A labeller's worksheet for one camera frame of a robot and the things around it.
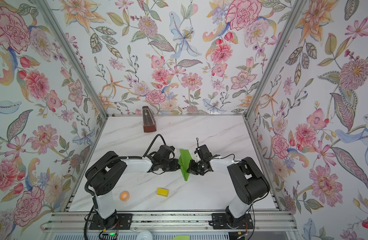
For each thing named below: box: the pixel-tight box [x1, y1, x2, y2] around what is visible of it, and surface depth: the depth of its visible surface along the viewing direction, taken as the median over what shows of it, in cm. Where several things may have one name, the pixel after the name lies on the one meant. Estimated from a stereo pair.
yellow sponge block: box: [156, 187, 169, 197], surface depth 85 cm
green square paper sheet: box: [178, 149, 193, 182], surface depth 92 cm
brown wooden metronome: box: [142, 106, 157, 133], surface depth 108 cm
